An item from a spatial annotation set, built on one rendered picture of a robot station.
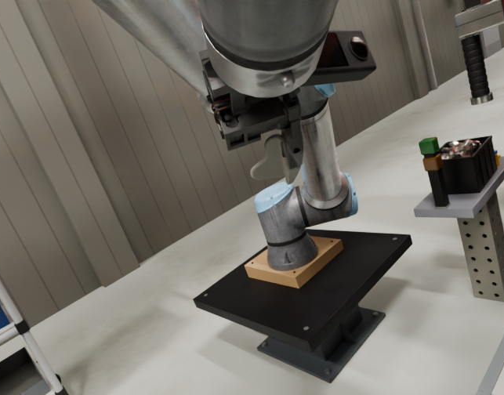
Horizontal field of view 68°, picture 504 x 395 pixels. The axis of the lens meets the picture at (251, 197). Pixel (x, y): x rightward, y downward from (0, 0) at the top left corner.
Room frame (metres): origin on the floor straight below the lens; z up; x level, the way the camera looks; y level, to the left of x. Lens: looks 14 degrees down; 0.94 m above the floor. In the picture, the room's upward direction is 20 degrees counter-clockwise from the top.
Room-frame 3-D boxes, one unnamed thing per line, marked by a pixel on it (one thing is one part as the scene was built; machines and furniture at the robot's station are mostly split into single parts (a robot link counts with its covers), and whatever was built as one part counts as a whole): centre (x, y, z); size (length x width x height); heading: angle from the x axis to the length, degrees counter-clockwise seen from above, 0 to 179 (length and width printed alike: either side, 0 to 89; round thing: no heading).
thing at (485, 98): (0.83, -0.57, 0.83); 0.04 x 0.04 x 0.16
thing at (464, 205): (1.14, -0.68, 0.44); 0.43 x 0.17 x 0.03; 127
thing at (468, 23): (0.81, -0.59, 0.93); 0.09 x 0.05 x 0.05; 37
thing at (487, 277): (1.16, -0.71, 0.21); 0.10 x 0.10 x 0.42; 37
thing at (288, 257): (1.27, -0.07, 0.40); 0.19 x 0.19 x 0.10
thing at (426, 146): (1.02, -0.52, 0.64); 0.04 x 0.04 x 0.04; 37
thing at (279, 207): (1.27, -0.08, 0.53); 0.17 x 0.15 x 0.18; 79
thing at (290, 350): (1.27, -0.07, 0.15); 0.60 x 0.60 x 0.30; 37
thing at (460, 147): (1.13, -0.67, 0.51); 0.20 x 0.14 x 0.13; 129
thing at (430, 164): (1.02, -0.52, 0.59); 0.04 x 0.04 x 0.04; 37
